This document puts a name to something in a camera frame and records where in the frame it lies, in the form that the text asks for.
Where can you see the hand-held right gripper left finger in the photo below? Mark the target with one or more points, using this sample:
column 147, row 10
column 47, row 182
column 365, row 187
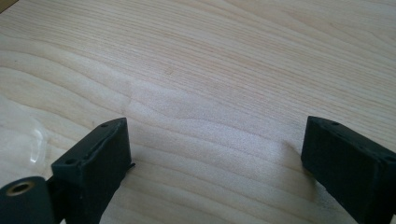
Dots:
column 90, row 174

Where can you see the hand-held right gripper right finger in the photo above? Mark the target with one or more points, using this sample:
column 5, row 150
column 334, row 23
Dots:
column 351, row 165

